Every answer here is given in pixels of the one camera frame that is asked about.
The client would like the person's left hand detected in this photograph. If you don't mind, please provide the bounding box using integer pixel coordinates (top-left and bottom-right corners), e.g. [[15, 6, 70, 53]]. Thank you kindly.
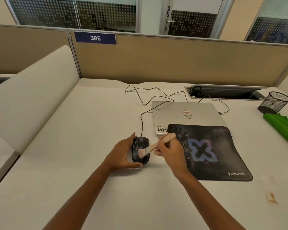
[[102, 132, 143, 171]]

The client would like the person's right hand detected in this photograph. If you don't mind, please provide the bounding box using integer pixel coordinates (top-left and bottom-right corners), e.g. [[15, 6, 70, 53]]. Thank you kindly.
[[154, 136, 190, 179]]

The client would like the small wooden brush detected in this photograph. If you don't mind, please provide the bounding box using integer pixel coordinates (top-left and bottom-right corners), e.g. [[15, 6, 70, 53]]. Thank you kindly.
[[136, 133, 176, 159]]

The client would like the black computer mouse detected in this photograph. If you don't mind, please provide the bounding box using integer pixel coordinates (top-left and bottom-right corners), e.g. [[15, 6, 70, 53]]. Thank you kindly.
[[132, 136, 150, 166]]

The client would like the person's right forearm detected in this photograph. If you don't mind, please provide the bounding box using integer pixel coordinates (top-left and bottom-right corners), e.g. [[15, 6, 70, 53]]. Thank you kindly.
[[175, 170, 246, 230]]

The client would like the person's left forearm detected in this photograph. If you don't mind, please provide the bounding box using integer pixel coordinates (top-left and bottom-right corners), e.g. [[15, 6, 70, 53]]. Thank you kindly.
[[42, 164, 111, 230]]

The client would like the silver laptop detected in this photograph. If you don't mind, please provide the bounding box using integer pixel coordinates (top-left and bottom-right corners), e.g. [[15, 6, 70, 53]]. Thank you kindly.
[[152, 101, 234, 137]]

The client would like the black printed mouse pad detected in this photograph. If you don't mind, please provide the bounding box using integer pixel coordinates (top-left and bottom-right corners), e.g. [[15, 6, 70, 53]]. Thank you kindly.
[[167, 124, 253, 182]]

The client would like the beige desk partition panel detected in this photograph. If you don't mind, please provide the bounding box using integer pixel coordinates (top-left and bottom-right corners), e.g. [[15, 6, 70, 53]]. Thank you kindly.
[[0, 24, 82, 78], [70, 29, 288, 87]]

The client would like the black mesh pen holder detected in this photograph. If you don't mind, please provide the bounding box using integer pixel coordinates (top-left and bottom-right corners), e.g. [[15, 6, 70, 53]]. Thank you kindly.
[[258, 91, 288, 114]]

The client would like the green cloth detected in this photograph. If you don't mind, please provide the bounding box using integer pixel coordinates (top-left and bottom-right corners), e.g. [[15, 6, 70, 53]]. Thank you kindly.
[[263, 113, 288, 151]]

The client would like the white side divider panel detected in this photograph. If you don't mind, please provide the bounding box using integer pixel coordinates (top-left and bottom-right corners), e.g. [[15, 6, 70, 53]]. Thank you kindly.
[[0, 45, 80, 155]]

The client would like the blue desk number sign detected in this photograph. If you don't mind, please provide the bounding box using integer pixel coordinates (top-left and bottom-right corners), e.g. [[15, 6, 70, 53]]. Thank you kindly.
[[74, 31, 117, 45]]

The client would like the frosted dotted glass window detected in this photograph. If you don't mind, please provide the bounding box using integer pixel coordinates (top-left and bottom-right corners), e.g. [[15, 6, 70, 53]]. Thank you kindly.
[[245, 0, 288, 43], [5, 0, 140, 33]]

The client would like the black mouse cable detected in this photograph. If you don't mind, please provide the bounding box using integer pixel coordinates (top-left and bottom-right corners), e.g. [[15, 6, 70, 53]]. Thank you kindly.
[[125, 84, 188, 137]]

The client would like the black charger cable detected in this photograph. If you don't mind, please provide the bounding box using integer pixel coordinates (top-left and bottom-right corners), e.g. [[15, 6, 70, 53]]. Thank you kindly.
[[197, 95, 230, 115]]

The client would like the desk cable tray opening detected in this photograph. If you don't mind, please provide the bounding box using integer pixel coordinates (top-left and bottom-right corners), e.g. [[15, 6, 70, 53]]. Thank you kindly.
[[184, 85, 270, 100]]

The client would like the glass door with handle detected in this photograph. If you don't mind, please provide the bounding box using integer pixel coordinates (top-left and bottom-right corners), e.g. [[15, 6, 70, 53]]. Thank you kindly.
[[162, 0, 231, 38]]

